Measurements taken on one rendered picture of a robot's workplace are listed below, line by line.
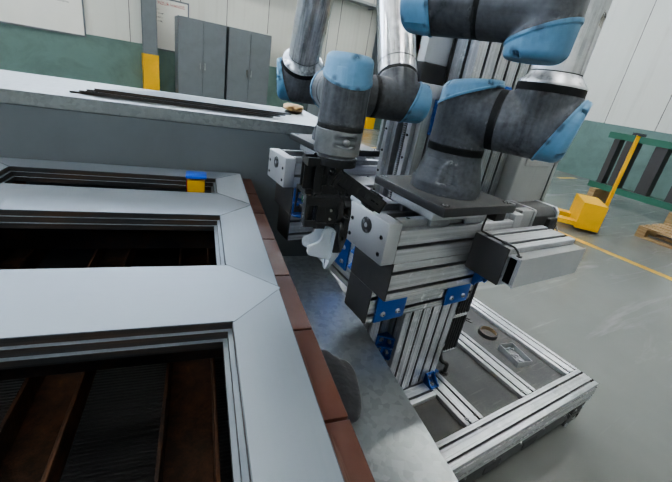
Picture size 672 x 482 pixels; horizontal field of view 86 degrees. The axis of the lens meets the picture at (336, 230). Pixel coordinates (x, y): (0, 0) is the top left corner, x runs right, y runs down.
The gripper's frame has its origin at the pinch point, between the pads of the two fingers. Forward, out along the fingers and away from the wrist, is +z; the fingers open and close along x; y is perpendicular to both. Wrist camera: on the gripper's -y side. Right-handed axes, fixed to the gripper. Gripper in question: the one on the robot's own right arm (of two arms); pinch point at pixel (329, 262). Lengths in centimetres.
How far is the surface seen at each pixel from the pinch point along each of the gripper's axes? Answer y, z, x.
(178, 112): 30, -13, -82
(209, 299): 21.3, 5.5, 2.1
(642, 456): -150, 91, 7
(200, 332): 22.7, 6.9, 8.8
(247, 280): 14.4, 5.5, -3.5
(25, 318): 45.4, 5.5, 4.4
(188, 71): 46, 0, -869
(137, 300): 32.1, 5.5, 1.3
